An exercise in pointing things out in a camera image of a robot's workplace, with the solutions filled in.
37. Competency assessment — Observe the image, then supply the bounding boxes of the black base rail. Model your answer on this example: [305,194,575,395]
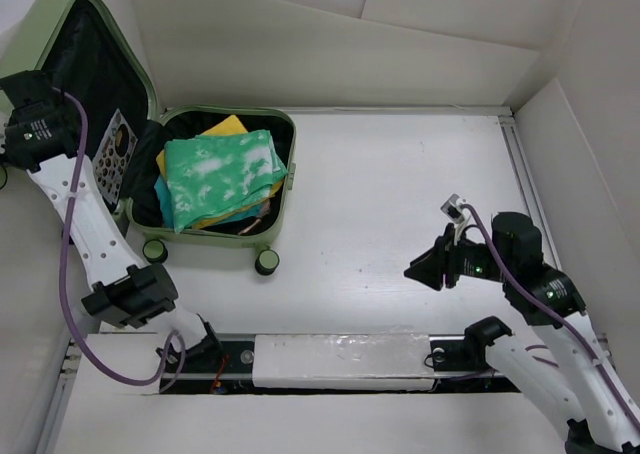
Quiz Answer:
[160,333,516,395]

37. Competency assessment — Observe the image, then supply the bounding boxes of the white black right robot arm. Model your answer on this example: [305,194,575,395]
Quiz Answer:
[404,204,639,453]

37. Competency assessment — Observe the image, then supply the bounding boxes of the rose gold lipstick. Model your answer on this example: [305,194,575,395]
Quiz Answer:
[238,199,271,235]

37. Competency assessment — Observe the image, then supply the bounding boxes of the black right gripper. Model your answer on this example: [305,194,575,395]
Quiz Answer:
[402,221,513,289]

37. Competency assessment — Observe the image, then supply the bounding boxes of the yellow cloth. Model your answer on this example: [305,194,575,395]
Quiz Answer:
[154,114,286,230]

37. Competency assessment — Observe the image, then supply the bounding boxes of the aluminium side rail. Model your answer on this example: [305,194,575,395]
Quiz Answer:
[499,116,562,269]

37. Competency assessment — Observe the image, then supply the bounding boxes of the teal shorts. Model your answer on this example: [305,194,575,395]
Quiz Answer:
[154,176,270,229]

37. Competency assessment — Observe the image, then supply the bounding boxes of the white foam block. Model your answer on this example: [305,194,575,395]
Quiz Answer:
[252,333,434,391]

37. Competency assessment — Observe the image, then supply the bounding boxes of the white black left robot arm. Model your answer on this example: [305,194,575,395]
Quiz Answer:
[1,70,223,371]

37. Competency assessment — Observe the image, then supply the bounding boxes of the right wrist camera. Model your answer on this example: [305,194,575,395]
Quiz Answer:
[440,194,467,225]

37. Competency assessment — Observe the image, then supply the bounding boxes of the green white tie-dye cloth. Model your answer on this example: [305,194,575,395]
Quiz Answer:
[163,129,290,234]

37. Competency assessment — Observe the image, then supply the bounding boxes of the sticker sheet in lid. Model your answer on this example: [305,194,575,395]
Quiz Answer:
[92,109,138,204]

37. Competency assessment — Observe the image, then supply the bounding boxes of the green hard-shell suitcase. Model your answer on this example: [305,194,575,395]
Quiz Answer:
[1,0,296,276]

